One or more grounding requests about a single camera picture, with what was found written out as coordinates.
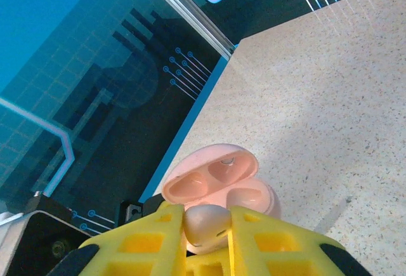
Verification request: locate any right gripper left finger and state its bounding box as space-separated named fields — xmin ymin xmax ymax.
xmin=50 ymin=201 xmax=188 ymax=276

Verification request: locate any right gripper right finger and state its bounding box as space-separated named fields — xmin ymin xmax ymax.
xmin=226 ymin=205 xmax=374 ymax=276

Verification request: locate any pink wireless earbud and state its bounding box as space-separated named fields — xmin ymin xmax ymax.
xmin=183 ymin=204 xmax=233 ymax=255

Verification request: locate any pink earbud charging case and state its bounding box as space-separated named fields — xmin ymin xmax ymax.
xmin=161 ymin=143 xmax=282 ymax=221

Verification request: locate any aluminium corner post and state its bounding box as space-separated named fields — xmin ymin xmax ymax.
xmin=136 ymin=0 xmax=237 ymax=61

